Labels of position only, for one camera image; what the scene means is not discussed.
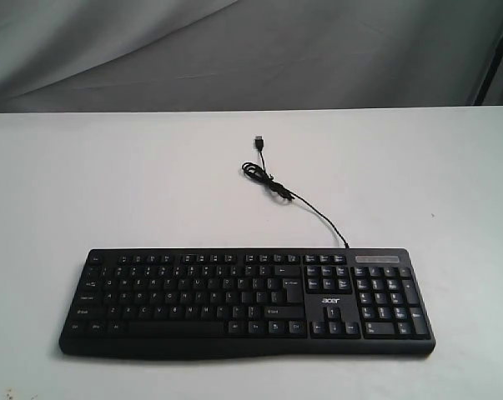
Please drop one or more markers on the black acer keyboard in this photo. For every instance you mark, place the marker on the black acer keyboard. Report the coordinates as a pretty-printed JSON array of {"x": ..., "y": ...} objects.
[{"x": 212, "y": 303}]

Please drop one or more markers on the grey backdrop cloth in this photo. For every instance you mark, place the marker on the grey backdrop cloth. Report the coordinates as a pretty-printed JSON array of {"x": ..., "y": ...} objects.
[{"x": 187, "y": 56}]

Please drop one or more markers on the black tripod stand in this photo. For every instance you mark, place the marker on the black tripod stand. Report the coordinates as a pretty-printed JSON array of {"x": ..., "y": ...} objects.
[{"x": 491, "y": 71}]

